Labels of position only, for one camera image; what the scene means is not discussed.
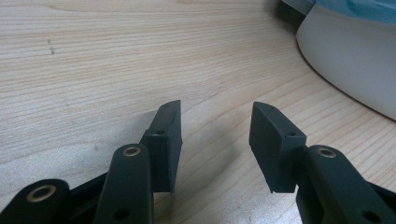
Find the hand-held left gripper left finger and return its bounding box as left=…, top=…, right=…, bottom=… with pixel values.
left=139, top=99, right=184, bottom=194

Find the clear trash bag blue band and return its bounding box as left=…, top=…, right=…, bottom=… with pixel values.
left=280, top=0, right=396, bottom=26

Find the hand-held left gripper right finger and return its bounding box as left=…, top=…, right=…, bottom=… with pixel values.
left=248, top=101, right=308, bottom=194

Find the white trash can grey lid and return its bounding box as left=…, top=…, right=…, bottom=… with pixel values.
left=294, top=0, right=396, bottom=122

